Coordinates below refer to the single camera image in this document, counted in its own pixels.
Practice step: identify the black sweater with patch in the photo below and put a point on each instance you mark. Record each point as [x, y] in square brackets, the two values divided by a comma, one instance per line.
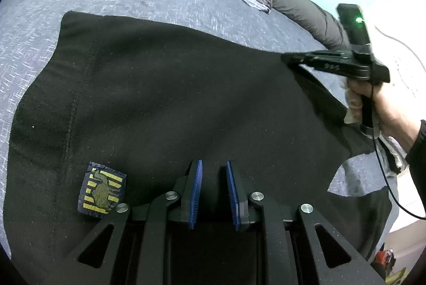
[147, 243]

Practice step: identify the right forearm black sleeve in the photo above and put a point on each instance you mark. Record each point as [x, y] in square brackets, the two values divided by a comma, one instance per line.
[416, 159]

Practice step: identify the black camera box green light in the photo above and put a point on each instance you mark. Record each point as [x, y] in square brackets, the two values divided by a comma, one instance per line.
[353, 22]

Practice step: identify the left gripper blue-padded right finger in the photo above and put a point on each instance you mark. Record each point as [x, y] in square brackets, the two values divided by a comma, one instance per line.
[239, 202]

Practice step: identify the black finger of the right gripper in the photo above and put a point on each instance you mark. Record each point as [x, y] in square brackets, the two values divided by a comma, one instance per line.
[335, 62]

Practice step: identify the blue-grey woven bed cover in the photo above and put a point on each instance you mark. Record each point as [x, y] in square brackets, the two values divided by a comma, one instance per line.
[145, 87]

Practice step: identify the red and orange floor clutter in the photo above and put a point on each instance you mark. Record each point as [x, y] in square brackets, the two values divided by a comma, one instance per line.
[383, 263]

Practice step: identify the right hand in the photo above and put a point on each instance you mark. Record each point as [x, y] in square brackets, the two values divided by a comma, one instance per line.
[396, 113]

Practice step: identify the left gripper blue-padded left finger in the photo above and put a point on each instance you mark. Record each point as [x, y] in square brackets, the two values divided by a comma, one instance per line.
[189, 188]

